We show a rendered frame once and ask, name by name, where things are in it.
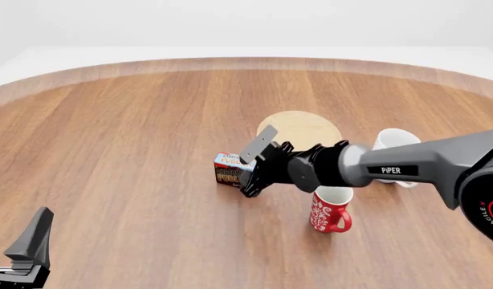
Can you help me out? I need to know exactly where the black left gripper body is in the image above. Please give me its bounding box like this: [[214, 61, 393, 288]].
[[0, 260, 51, 289]]

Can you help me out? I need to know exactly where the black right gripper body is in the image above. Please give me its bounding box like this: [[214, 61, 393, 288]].
[[239, 140, 296, 199]]

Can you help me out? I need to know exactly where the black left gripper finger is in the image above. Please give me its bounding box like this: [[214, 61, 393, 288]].
[[4, 206, 55, 268]]

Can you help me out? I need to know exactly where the chocolate pudding box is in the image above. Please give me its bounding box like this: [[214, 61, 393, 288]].
[[213, 151, 258, 189]]

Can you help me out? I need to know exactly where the round tan plate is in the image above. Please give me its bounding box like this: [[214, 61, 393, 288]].
[[256, 110, 344, 153]]

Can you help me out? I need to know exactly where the red mug with white pattern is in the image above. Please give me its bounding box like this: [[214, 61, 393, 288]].
[[308, 185, 354, 234]]

